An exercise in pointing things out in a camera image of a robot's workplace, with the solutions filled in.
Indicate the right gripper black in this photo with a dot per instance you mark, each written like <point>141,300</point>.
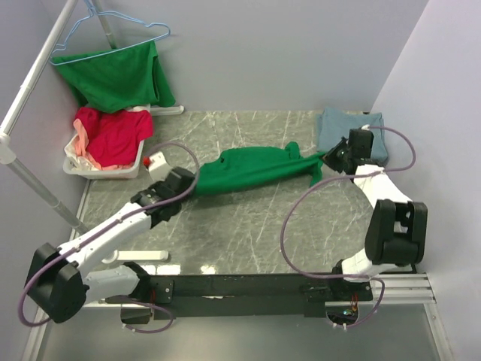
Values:
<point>329,158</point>

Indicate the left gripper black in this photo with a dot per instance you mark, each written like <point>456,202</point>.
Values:
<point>155,186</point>

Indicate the green t-shirt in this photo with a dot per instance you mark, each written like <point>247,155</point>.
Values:
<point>110,81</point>
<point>244,168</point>

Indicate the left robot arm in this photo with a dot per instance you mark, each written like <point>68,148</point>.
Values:
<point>61,280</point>

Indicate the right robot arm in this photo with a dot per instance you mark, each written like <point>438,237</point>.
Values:
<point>397,230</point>

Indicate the folded blue-grey t-shirt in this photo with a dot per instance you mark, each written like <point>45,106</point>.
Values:
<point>333,124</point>

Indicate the white laundry basket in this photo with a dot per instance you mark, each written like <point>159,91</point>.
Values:
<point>72,163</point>

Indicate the red t-shirt in basket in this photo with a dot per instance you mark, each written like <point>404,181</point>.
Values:
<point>114,139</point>

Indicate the pink garment in basket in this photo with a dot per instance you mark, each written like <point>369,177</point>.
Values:
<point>86,159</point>

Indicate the black base beam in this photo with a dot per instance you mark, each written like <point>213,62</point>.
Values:
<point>250,295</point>

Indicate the green t-shirt on hanger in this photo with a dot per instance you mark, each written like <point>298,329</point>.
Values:
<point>110,81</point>

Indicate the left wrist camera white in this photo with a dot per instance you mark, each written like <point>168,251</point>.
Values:
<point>157,166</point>

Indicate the aluminium rail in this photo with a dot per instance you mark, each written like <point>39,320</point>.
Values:
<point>407,326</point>

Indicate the white clothes rack frame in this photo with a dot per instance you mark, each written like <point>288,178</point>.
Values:
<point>9,158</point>

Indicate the blue wire hanger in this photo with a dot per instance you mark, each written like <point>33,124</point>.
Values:
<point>94,11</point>

